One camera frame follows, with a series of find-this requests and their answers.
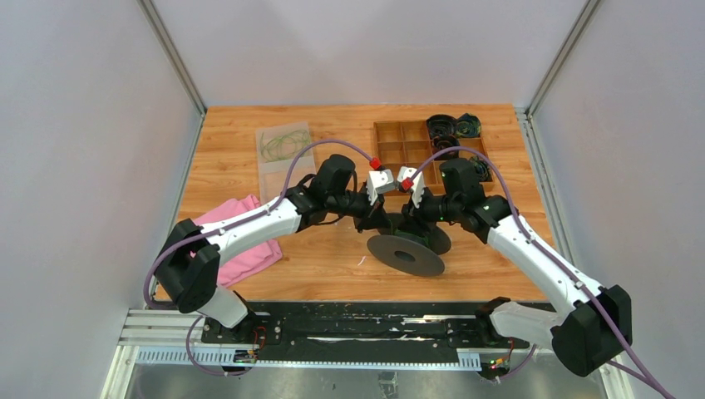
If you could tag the clear plastic box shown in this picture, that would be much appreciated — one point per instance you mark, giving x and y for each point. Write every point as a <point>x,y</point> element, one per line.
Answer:
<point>276,147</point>

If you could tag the dark blue rolled tie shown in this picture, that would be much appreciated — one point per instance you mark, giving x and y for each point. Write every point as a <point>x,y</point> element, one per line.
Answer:
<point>440,125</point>

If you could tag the aluminium frame post left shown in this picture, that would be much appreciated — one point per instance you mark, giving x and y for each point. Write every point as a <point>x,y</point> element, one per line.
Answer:
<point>162,34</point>

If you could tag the orange floral rolled tie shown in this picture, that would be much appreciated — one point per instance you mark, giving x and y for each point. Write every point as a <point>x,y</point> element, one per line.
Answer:
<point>442,142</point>

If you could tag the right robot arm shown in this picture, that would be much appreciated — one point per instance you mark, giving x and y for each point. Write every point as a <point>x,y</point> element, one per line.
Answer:
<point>589,324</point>

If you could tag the aluminium frame post right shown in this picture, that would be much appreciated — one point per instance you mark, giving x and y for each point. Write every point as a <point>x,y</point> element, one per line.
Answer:
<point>526,118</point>

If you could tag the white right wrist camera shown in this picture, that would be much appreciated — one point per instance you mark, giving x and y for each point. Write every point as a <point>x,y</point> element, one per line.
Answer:
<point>411,180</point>

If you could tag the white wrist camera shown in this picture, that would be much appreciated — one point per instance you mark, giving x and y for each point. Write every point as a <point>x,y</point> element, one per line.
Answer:
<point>411,180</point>
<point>380,180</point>

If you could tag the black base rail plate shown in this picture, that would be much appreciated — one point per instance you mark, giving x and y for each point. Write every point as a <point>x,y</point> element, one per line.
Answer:
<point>351,335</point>

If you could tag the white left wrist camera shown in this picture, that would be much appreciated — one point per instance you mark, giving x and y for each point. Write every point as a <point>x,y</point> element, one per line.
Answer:
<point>380,180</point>

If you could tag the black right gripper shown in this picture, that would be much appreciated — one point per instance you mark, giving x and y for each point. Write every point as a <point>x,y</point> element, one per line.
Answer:
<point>413,218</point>

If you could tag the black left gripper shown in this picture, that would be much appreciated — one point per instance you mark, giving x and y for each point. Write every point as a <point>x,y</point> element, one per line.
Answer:
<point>374,217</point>

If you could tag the green blue rolled tie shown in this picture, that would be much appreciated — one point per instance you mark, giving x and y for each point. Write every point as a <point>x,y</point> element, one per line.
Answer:
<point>482,169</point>

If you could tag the wooden compartment tray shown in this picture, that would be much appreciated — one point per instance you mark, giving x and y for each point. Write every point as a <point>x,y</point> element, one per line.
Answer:
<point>407,143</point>

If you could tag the green yellow rolled tie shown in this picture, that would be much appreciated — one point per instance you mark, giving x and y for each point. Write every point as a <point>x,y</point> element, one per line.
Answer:
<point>468,126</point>

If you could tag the aluminium frame post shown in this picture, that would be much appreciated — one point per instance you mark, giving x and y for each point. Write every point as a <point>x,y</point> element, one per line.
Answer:
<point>162,34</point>
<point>526,118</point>

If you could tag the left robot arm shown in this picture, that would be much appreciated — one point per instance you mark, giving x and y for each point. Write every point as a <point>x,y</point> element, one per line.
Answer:
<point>188,265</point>

